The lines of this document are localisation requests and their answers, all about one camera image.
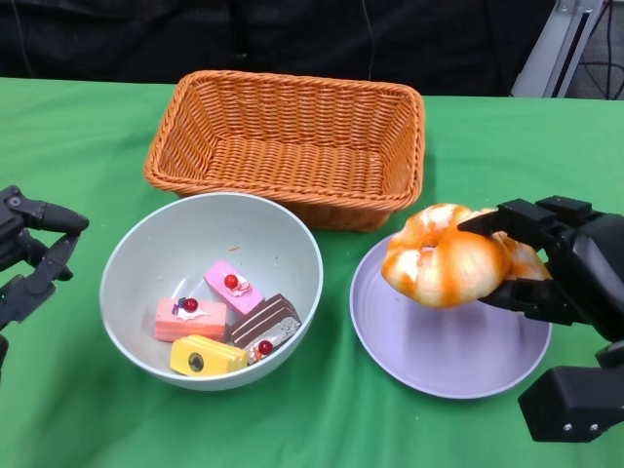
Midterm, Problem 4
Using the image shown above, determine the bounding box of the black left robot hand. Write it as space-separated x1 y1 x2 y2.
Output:
0 184 91 381

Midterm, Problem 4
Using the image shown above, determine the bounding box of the orange wicker basket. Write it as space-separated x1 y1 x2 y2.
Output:
142 69 426 232

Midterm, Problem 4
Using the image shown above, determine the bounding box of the grey metal stand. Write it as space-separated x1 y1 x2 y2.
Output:
509 0 605 98

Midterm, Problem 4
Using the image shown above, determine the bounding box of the pink cake slice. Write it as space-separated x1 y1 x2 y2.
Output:
202 259 266 317

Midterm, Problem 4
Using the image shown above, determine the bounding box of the salmon cake slice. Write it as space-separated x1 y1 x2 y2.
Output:
153 296 228 343

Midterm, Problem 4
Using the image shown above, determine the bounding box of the pale grey bowl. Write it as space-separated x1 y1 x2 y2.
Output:
98 192 325 393

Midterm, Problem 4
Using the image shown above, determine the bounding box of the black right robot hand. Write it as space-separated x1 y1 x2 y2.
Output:
457 196 624 370

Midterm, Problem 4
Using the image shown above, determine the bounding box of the black backdrop curtain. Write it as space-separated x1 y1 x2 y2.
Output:
0 0 557 98

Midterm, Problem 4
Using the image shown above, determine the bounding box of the yellow cake slice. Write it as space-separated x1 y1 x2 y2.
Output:
169 334 250 378

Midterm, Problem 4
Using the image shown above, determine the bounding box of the lilac round plate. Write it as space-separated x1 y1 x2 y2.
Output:
348 233 553 400

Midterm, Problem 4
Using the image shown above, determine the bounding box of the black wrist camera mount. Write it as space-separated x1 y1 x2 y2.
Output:
517 365 624 444

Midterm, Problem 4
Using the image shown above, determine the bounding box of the orange white striped bread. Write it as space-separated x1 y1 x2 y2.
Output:
381 203 513 310

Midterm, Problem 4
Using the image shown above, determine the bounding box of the black floor cable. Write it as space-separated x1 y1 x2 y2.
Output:
577 0 624 101

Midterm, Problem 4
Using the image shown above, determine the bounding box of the orange glazed ring bread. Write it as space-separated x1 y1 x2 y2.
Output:
480 208 552 282

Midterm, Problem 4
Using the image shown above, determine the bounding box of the chocolate layered cake slice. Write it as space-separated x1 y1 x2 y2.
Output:
228 292 302 365

